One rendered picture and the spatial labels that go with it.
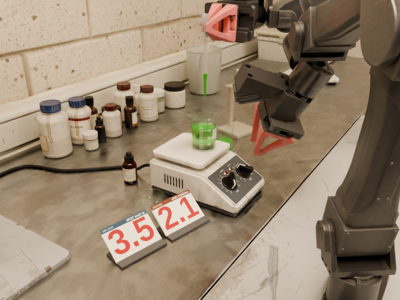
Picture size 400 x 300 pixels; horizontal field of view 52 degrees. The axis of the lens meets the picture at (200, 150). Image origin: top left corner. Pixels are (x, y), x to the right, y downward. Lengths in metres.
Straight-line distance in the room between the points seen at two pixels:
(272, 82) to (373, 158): 0.27
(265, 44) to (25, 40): 1.08
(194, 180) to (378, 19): 0.47
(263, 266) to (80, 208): 0.37
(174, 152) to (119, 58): 0.59
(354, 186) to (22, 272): 0.49
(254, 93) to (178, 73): 0.86
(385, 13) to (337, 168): 0.62
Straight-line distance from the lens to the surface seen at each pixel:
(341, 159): 1.03
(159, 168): 0.82
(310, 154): 1.04
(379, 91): 0.44
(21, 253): 0.73
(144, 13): 1.42
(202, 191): 0.78
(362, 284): 0.56
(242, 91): 0.67
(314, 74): 0.67
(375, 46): 0.42
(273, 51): 1.86
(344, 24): 0.54
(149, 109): 1.19
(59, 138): 1.02
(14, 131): 1.08
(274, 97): 0.70
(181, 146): 0.84
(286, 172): 0.94
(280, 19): 0.88
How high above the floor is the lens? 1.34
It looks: 25 degrees down
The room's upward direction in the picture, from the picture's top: straight up
